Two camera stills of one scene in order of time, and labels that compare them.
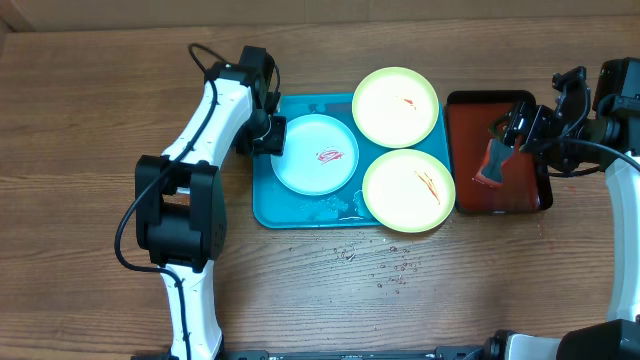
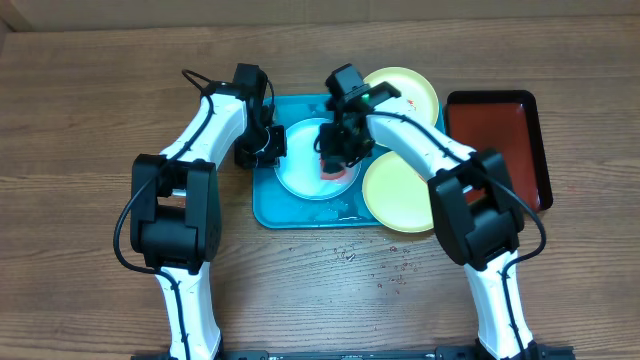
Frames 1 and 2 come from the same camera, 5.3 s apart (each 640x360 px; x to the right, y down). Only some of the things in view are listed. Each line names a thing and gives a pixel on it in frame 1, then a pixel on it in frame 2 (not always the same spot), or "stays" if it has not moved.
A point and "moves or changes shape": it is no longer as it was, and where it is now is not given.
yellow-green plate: x=409 y=191 stays
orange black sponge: x=490 y=173 moves or changes shape
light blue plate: x=320 y=155 stays
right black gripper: x=518 y=126 to x=340 y=150
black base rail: x=454 y=353 stays
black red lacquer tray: x=526 y=185 stays
